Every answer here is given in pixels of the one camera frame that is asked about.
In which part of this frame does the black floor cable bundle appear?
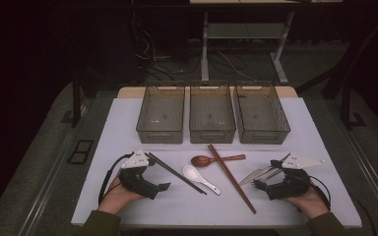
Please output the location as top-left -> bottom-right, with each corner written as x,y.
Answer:
131,13 -> 260,83

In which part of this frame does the metal floor rail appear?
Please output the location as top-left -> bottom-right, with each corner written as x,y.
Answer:
18,131 -> 78,236
341,127 -> 378,225

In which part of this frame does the brown wooden spoon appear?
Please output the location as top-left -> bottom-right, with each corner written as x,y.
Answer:
190,153 -> 247,168

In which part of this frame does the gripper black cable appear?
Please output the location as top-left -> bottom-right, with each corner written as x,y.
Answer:
97,151 -> 136,206
308,175 -> 332,210

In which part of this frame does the black slanted beam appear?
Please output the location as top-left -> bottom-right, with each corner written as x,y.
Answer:
295,14 -> 378,99

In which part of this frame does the black metal stand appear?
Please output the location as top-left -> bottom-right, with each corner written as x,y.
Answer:
339,75 -> 367,130
60,70 -> 92,129

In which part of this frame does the person's left hand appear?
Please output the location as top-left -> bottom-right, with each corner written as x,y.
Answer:
97,176 -> 146,215

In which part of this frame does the smoky clear plastic bin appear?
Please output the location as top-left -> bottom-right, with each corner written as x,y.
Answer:
136,84 -> 186,145
233,84 -> 291,146
189,83 -> 237,145

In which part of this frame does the person's right hand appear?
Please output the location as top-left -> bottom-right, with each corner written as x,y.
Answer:
284,188 -> 330,220

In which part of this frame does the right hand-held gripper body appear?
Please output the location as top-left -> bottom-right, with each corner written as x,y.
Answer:
262,151 -> 326,201

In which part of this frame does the white metal desk frame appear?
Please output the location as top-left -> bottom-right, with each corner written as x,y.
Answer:
189,0 -> 344,86

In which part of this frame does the white ceramic spoon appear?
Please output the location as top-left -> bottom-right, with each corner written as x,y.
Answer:
182,164 -> 222,197

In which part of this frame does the white table mat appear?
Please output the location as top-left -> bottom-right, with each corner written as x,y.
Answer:
71,96 -> 363,229

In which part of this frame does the metal fork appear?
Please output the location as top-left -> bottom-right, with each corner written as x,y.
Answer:
264,167 -> 284,182

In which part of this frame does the brown wooden chopstick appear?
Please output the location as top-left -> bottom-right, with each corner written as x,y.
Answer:
209,144 -> 257,213
207,145 -> 256,214

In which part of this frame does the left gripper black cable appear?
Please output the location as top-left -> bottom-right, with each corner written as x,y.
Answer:
97,151 -> 136,206

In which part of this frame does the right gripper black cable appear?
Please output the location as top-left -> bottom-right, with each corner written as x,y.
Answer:
308,175 -> 332,210

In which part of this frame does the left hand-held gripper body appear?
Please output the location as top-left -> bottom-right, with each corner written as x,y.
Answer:
117,149 -> 161,201

